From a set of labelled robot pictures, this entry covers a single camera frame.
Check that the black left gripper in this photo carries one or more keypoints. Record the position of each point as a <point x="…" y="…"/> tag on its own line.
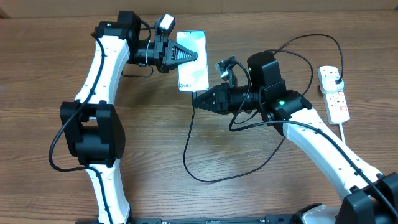
<point x="176" y="48"/>

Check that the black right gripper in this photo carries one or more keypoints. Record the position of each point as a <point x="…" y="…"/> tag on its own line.
<point x="223" y="100"/>

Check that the Galaxy smartphone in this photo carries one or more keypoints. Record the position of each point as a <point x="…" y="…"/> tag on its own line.
<point x="193" y="75"/>

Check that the white power strip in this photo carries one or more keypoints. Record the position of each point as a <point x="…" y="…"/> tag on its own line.
<point x="335" y="103"/>

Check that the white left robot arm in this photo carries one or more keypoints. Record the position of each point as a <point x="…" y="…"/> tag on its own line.
<point x="90" y="123"/>

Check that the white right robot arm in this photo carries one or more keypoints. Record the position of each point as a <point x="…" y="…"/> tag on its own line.
<point x="367" y="196"/>

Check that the white charger adapter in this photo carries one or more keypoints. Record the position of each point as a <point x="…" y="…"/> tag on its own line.
<point x="330" y="85"/>

